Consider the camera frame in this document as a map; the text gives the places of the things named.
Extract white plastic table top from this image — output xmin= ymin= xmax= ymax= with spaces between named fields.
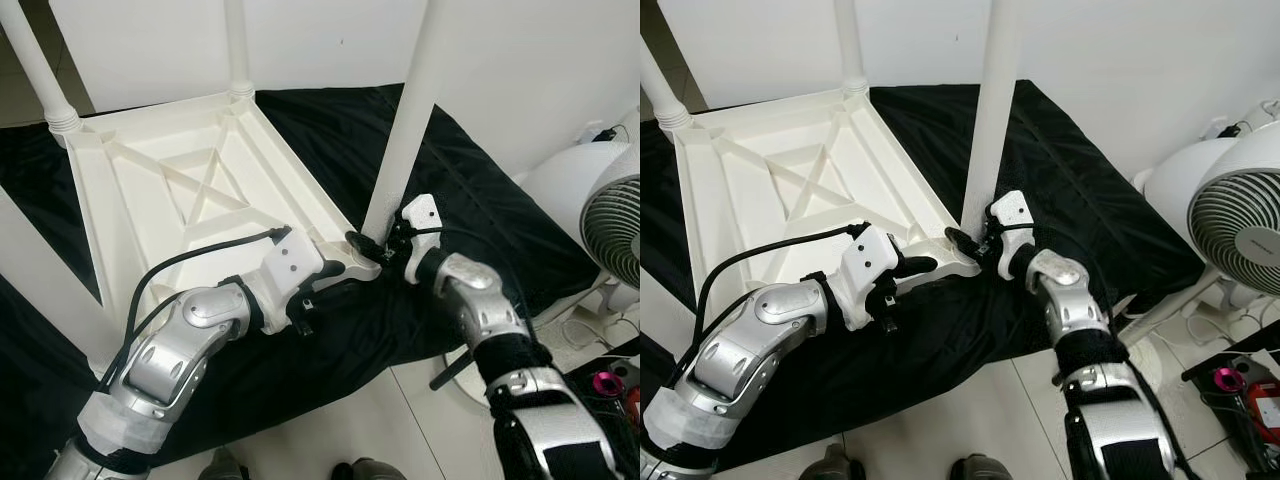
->
xmin=60 ymin=90 xmax=383 ymax=321
xmin=672 ymin=85 xmax=983 ymax=331

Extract black cloth table cover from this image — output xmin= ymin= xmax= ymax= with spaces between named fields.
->
xmin=0 ymin=85 xmax=601 ymax=476
xmin=640 ymin=80 xmax=1206 ymax=471

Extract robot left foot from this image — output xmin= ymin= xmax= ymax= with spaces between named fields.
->
xmin=200 ymin=448 xmax=251 ymax=480
xmin=808 ymin=445 xmax=866 ymax=480

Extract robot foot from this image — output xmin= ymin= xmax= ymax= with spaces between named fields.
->
xmin=950 ymin=455 xmax=1011 ymax=480
xmin=808 ymin=445 xmax=866 ymax=480
xmin=335 ymin=458 xmax=406 ymax=480
xmin=200 ymin=448 xmax=251 ymax=480

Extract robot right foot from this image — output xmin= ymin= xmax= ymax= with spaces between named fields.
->
xmin=335 ymin=458 xmax=406 ymax=480
xmin=950 ymin=455 xmax=1011 ymax=480

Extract white standing fan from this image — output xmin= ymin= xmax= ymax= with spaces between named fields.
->
xmin=445 ymin=105 xmax=641 ymax=401
xmin=1120 ymin=95 xmax=1280 ymax=391

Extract black floor rack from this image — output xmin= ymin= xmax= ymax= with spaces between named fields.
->
xmin=1185 ymin=335 xmax=1280 ymax=471

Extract red box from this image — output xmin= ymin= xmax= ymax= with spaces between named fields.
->
xmin=1250 ymin=380 xmax=1280 ymax=431

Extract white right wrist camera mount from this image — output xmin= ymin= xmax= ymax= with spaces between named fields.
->
xmin=400 ymin=195 xmax=443 ymax=283
xmin=990 ymin=190 xmax=1036 ymax=276

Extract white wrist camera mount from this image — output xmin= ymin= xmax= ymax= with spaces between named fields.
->
xmin=250 ymin=228 xmax=326 ymax=326
xmin=990 ymin=190 xmax=1036 ymax=276
xmin=838 ymin=225 xmax=903 ymax=331
xmin=400 ymin=195 xmax=443 ymax=283

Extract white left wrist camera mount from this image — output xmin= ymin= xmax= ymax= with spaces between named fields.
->
xmin=838 ymin=225 xmax=903 ymax=331
xmin=250 ymin=228 xmax=326 ymax=326

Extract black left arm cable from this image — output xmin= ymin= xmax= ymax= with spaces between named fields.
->
xmin=98 ymin=226 xmax=293 ymax=391
xmin=690 ymin=222 xmax=869 ymax=366

